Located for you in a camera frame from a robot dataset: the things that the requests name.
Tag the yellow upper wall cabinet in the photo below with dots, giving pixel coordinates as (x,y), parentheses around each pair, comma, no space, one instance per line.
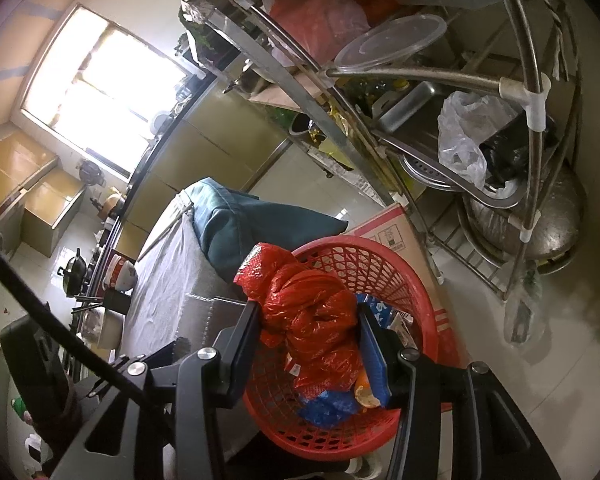
(10,165)

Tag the clear plastic round lid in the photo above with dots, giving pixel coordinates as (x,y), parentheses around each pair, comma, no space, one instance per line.
(390,42)

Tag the large red plastic bag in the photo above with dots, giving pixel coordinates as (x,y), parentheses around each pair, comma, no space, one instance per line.
(320,20)

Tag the black wok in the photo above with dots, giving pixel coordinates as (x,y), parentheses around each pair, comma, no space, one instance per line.
(75,272)

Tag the steel tray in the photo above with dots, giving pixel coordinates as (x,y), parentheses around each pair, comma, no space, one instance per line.
(405,107)

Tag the big dull steel pot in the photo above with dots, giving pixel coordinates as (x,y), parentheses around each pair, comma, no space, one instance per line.
(540,220)

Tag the black chopstick holder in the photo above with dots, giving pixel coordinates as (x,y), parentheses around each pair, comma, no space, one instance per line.
(116,301)

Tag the clear plastic bag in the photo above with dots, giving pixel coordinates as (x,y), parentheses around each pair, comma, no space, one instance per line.
(522,310)

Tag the orange peel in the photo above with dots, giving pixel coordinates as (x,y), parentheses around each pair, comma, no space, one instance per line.
(366,396)

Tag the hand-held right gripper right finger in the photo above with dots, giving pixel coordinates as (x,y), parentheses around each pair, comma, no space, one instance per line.
(377,365)

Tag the round table with grey cloth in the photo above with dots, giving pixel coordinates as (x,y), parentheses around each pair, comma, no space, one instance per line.
(165,280)

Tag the blue plastic bag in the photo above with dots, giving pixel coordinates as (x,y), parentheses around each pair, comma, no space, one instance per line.
(330,405)

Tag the metal storage rack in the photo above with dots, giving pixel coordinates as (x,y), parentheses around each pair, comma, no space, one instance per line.
(430,78)

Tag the small fan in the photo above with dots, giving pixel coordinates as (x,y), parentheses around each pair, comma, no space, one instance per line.
(91,172)

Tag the cardboard box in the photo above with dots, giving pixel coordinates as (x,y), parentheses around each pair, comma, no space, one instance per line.
(395,232)

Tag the steel pan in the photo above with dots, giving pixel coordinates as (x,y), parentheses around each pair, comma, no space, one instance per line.
(430,172)

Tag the red plastic basket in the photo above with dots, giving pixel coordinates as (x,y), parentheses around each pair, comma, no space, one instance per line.
(390,270)

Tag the small yellow wall cabinet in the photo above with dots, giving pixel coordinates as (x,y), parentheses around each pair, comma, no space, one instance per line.
(50,207)

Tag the window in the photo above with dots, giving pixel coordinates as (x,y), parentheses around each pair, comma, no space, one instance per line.
(105,85)

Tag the dark jar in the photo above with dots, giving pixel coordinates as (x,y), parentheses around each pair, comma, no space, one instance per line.
(300,127)

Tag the white bowl with red band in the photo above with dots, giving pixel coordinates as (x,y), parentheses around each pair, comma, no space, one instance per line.
(127,276)

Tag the blue carton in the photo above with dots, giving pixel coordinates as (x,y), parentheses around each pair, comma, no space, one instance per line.
(381,312)

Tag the white plastic bag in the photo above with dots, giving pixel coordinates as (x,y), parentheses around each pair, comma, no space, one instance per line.
(460,130)

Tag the yellow base cabinets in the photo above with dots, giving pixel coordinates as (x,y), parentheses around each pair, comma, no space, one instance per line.
(215,125)

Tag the black plastic bag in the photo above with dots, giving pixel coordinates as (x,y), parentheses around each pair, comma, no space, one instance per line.
(510,155)

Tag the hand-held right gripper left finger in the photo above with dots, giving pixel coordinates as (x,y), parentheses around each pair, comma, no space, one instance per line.
(242,350)

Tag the white basin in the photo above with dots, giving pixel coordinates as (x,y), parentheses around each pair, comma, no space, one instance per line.
(111,330)

